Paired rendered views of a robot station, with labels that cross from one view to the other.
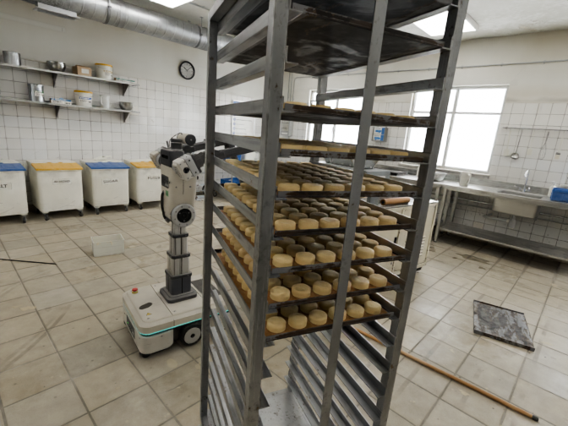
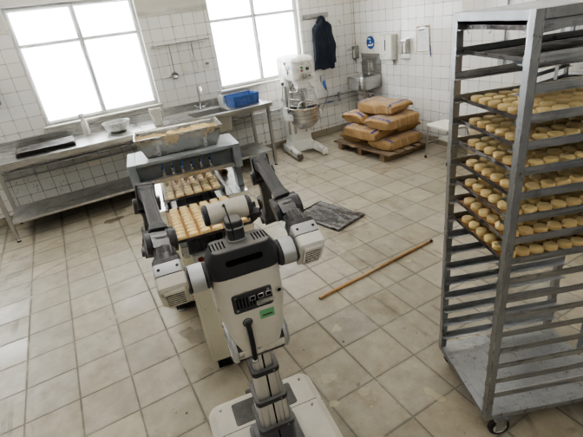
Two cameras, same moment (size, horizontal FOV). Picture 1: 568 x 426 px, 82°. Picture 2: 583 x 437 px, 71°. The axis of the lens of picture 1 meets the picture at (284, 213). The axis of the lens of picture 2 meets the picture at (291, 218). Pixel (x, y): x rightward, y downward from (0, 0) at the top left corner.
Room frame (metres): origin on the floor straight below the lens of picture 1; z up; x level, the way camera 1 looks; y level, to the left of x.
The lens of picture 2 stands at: (1.49, 1.73, 1.89)
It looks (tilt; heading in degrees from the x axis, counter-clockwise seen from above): 26 degrees down; 291
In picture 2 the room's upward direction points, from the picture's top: 8 degrees counter-clockwise
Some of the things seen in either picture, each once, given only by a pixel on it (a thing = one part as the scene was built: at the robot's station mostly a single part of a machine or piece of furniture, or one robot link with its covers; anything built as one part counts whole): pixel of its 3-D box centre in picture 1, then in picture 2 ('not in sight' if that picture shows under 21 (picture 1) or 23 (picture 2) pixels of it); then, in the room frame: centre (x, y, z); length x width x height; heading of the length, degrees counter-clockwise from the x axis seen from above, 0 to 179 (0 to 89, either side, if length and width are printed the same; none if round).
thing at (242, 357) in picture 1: (232, 330); (569, 286); (0.97, 0.14, 0.78); 0.64 x 0.03 x 0.03; 25
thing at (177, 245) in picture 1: (178, 259); (269, 397); (2.10, 0.70, 0.53); 0.11 x 0.11 x 0.40; 39
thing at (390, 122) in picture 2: not in sight; (393, 119); (2.05, -3.95, 0.47); 0.72 x 0.42 x 0.17; 53
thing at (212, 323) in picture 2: not in sight; (217, 276); (2.80, -0.17, 0.45); 0.70 x 0.34 x 0.90; 128
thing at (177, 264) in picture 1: (178, 278); (274, 420); (2.10, 0.70, 0.38); 0.13 x 0.13 x 0.40; 39
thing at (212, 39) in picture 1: (207, 247); (506, 264); (1.23, 0.30, 0.97); 0.03 x 0.03 x 1.70; 25
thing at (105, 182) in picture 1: (106, 185); not in sight; (5.02, 2.84, 0.38); 0.64 x 0.54 x 0.77; 46
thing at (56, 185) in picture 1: (57, 188); not in sight; (4.54, 3.28, 0.38); 0.64 x 0.54 x 0.77; 48
